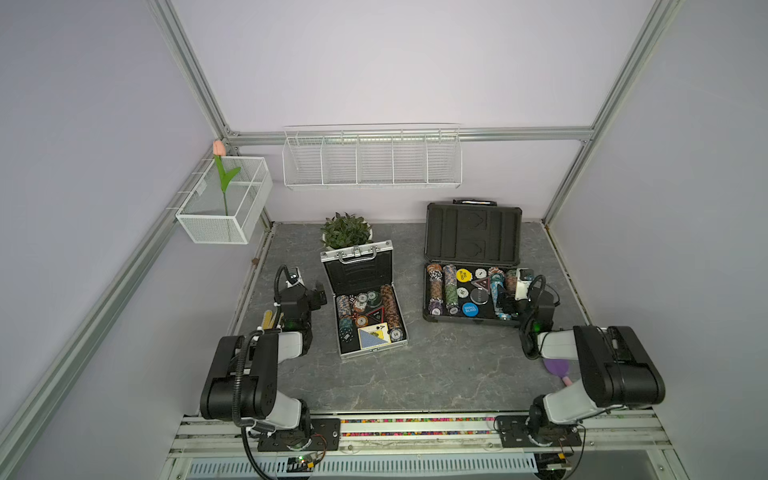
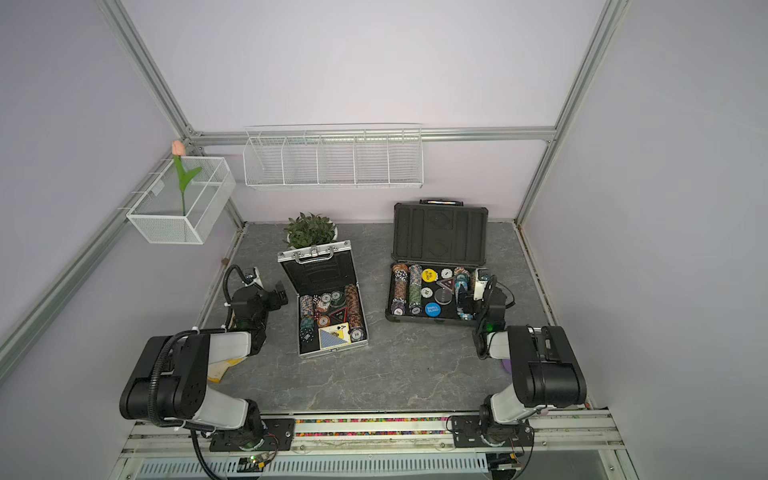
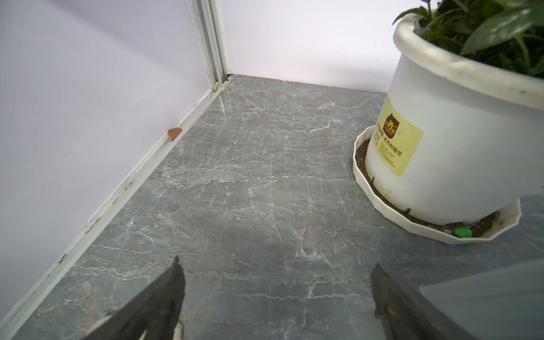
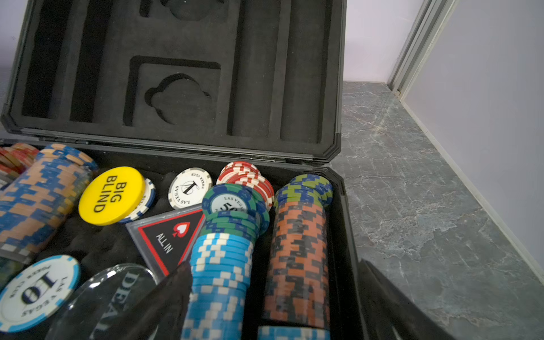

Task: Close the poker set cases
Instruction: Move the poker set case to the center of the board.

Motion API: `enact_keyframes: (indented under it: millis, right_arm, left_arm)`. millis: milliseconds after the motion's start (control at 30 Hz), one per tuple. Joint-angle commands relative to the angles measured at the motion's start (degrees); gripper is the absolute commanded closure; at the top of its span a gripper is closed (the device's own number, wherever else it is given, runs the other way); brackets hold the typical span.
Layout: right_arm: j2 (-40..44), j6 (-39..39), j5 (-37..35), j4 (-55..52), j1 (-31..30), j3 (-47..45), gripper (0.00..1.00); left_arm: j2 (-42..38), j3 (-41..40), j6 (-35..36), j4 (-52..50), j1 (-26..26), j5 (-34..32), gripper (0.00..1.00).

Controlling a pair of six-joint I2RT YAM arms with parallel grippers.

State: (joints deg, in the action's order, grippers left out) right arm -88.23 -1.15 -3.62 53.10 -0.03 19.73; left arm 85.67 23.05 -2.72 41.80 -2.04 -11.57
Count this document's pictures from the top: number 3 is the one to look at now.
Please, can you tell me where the white plant pot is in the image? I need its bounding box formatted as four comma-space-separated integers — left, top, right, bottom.
365, 15, 543, 225

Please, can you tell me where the small brown wall piece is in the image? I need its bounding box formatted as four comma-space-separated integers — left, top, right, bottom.
167, 127, 183, 140

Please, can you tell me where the green potted plant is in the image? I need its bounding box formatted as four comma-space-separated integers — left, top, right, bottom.
394, 0, 543, 79

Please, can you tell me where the white pot saucer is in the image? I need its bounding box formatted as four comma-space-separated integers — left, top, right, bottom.
352, 126, 522, 245

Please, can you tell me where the silver aluminium poker case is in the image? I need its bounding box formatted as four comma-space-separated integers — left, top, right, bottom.
421, 259, 543, 339

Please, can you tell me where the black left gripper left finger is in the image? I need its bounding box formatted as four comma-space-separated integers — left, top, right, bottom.
86, 256, 186, 339

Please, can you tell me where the small green pellet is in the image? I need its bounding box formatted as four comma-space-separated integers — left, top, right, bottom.
453, 227, 473, 239

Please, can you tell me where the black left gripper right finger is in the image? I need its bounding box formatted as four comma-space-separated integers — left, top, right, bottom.
371, 264, 474, 340

